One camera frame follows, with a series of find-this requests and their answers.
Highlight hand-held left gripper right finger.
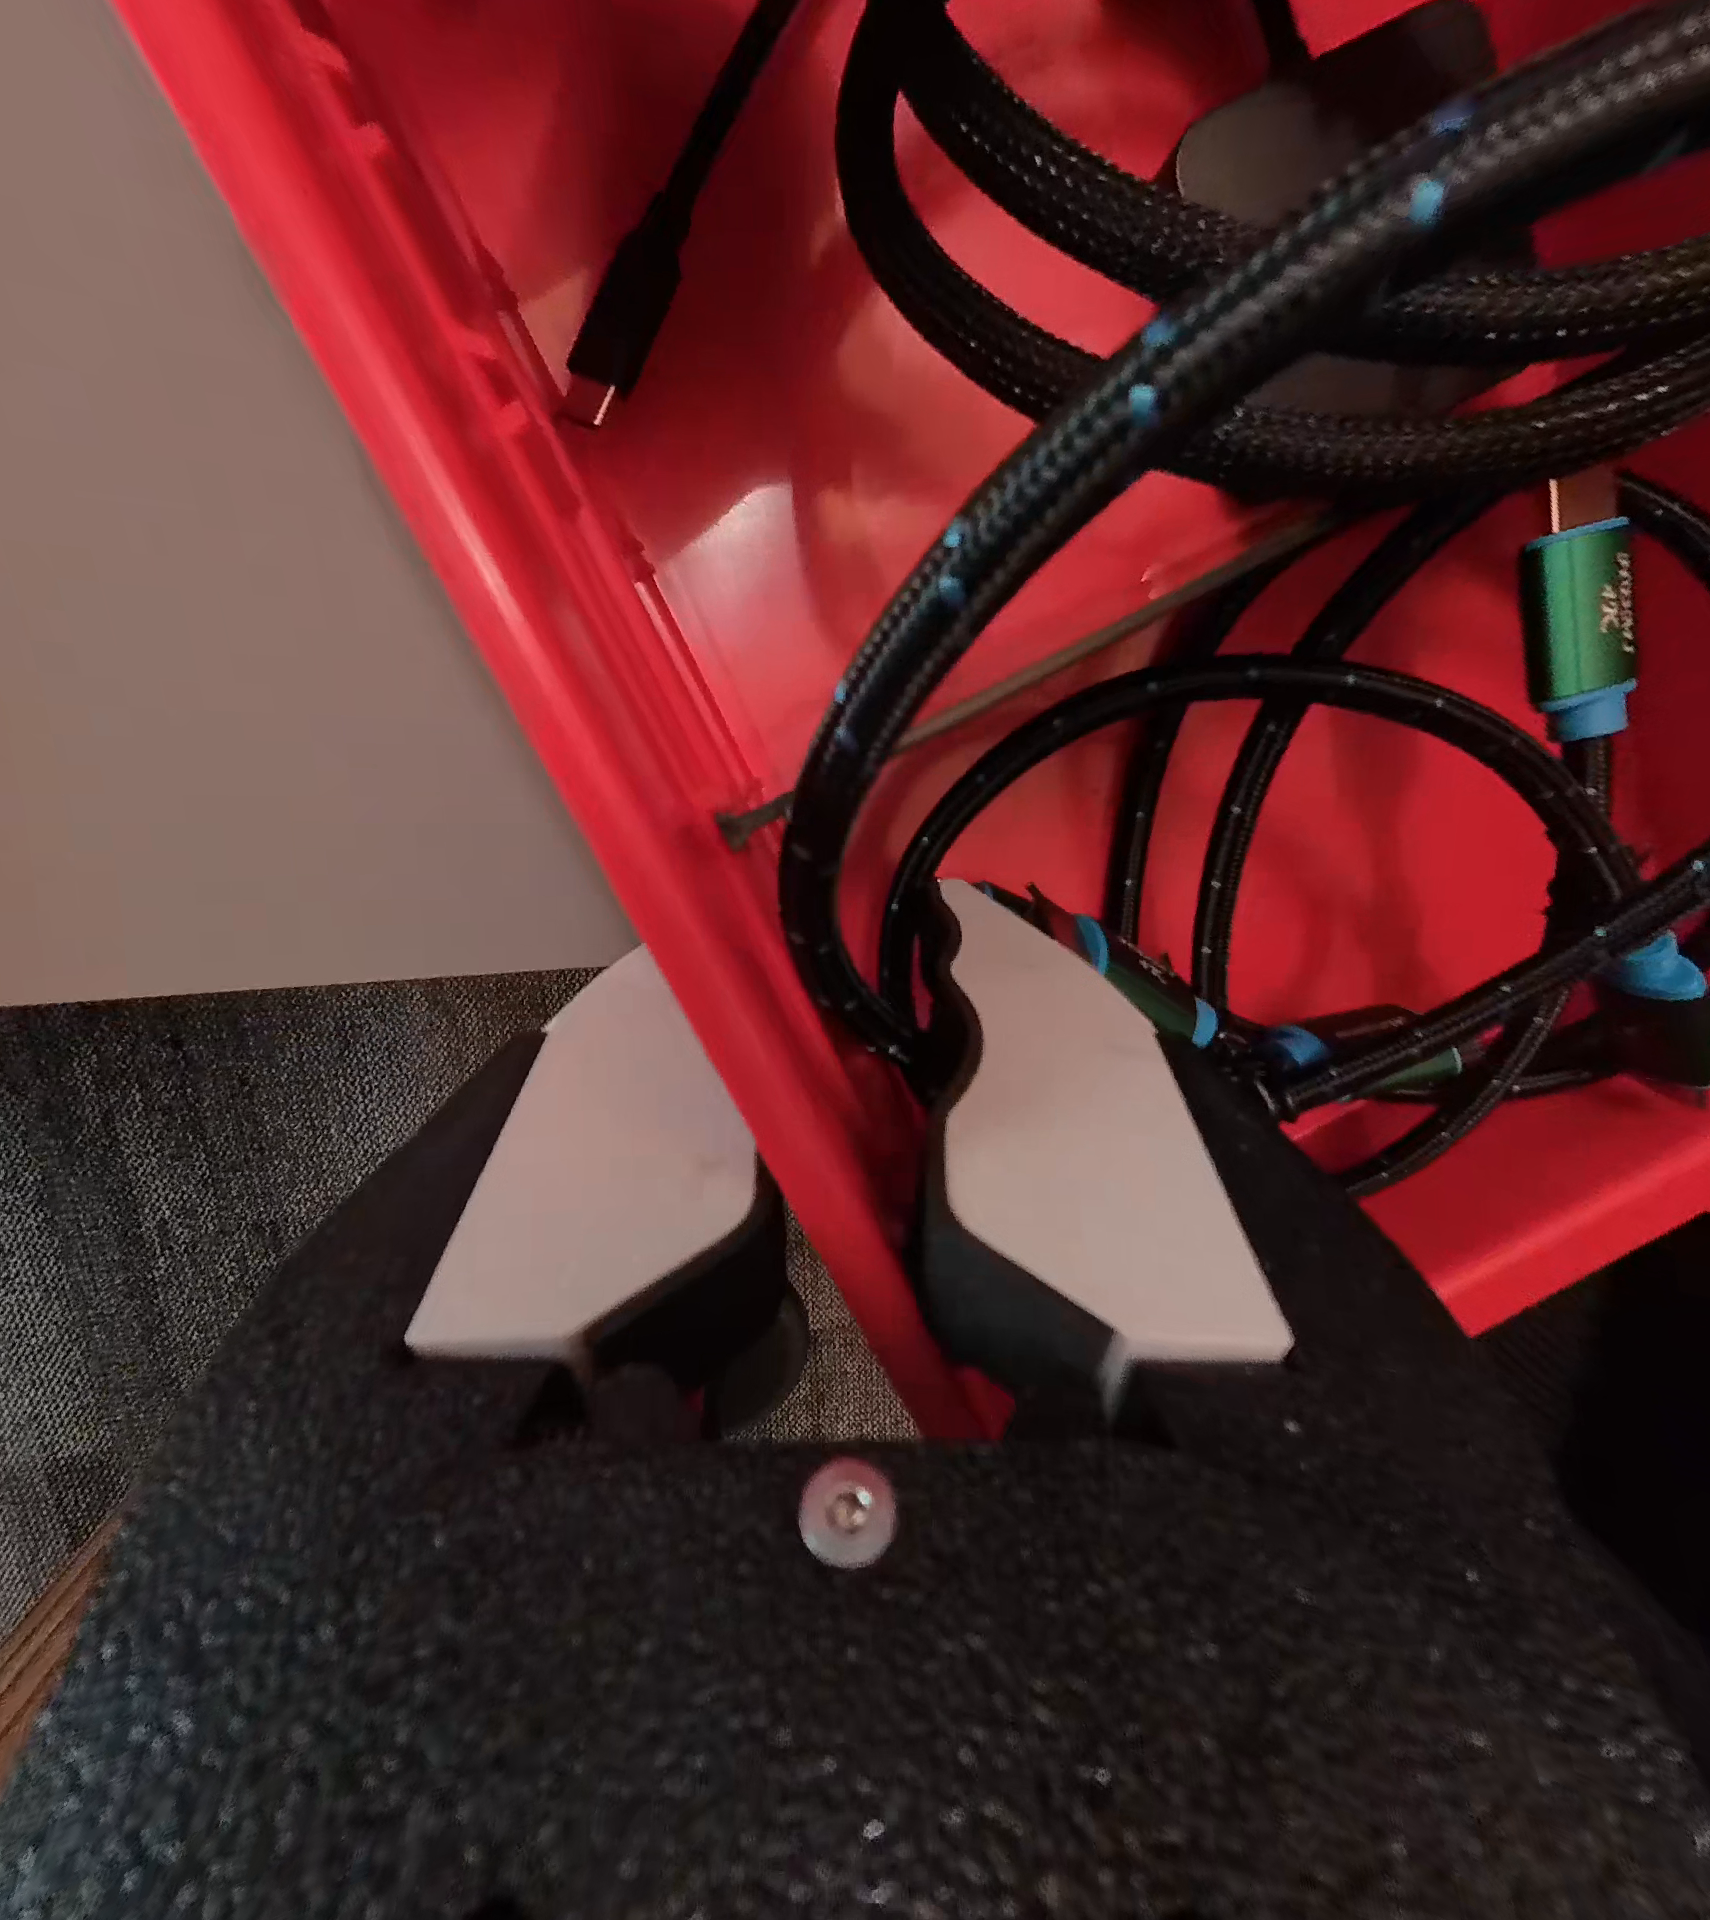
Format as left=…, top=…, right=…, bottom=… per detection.
left=918, top=875, right=1295, bottom=1412

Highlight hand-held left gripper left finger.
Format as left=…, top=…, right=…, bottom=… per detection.
left=401, top=941, right=809, bottom=1433

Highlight red plastic bin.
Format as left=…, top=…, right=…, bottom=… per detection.
left=104, top=0, right=1710, bottom=1442

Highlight thin braided cable green plugs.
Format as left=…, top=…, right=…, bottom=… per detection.
left=1093, top=471, right=1710, bottom=1188
left=876, top=659, right=1710, bottom=1119

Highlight thin black plug cable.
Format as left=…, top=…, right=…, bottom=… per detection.
left=563, top=0, right=803, bottom=431

